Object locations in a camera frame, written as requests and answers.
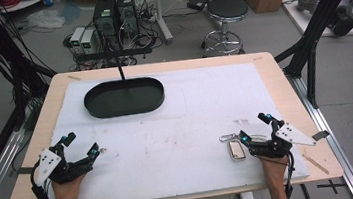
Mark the black tape strip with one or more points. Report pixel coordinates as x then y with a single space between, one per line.
24 170
321 135

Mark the black oval tray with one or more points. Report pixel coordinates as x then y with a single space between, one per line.
124 100

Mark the black round stool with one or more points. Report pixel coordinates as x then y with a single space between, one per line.
227 9

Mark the white desk leg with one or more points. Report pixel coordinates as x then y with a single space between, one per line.
162 20

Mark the black computer tower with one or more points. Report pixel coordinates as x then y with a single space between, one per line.
105 15
127 11

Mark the black flat box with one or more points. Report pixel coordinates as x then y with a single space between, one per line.
198 0

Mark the black metal frame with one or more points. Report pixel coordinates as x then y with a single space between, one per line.
8 51
319 16

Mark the white table mat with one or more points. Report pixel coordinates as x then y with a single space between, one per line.
175 140

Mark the white power supply box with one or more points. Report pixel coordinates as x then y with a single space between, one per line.
77 37
88 41

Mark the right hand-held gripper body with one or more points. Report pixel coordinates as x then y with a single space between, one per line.
278 141

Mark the person's right hand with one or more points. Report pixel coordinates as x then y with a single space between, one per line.
275 177

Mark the wooden table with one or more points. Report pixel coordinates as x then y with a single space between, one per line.
282 77

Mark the person's left hand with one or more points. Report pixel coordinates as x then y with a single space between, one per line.
66 196

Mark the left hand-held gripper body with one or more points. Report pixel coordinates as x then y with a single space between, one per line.
59 170

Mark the thin wooden stick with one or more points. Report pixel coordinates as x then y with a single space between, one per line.
316 164

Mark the clear plastic bag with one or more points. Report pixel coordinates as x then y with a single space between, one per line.
45 20

